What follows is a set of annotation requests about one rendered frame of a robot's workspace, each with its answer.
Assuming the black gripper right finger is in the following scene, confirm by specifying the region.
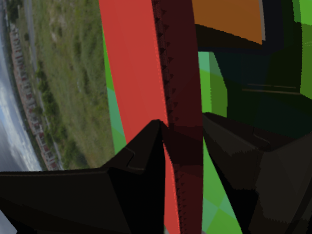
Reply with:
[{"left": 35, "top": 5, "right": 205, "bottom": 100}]
[{"left": 203, "top": 113, "right": 312, "bottom": 234}]

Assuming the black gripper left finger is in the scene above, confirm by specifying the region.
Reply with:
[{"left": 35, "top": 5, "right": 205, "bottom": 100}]
[{"left": 0, "top": 120, "right": 165, "bottom": 234}]

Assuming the red lid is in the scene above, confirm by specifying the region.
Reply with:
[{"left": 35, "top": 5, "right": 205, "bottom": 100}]
[{"left": 99, "top": 0, "right": 204, "bottom": 234}]

